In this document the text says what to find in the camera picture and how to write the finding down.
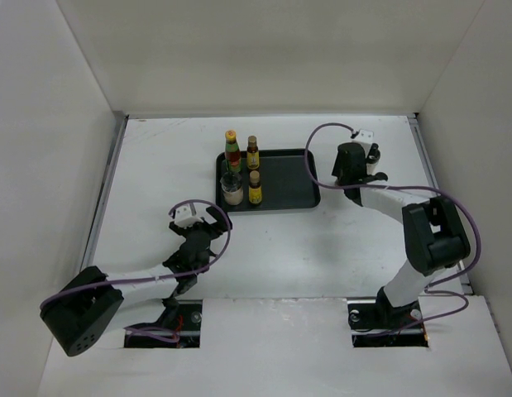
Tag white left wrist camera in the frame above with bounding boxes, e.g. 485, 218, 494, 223
174, 203, 201, 229

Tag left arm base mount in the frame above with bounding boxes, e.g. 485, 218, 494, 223
123, 299, 203, 349

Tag black rectangular tray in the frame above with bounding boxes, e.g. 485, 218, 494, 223
215, 148, 321, 213

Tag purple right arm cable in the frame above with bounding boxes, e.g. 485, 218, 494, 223
304, 122, 482, 340

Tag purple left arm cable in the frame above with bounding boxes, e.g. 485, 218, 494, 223
39, 199, 232, 344

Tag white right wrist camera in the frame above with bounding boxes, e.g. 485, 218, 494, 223
351, 129, 375, 153

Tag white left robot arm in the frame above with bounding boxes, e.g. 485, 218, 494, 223
40, 199, 233, 356

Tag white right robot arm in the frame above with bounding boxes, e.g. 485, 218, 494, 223
332, 142, 471, 331

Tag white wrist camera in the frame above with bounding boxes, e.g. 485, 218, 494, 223
351, 129, 375, 153
174, 203, 201, 229

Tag glass pepper grinder black top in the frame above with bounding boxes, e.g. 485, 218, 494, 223
220, 171, 243, 206

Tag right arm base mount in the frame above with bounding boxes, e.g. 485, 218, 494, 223
347, 301, 428, 348

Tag white salt grinder black top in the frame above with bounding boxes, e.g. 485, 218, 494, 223
366, 143, 380, 175

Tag amber sauce bottle yellow label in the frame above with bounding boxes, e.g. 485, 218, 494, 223
246, 136, 260, 170

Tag red chili sauce bottle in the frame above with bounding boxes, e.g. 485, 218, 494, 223
224, 130, 242, 174

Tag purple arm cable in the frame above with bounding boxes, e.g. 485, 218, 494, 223
39, 199, 232, 344
304, 122, 482, 340

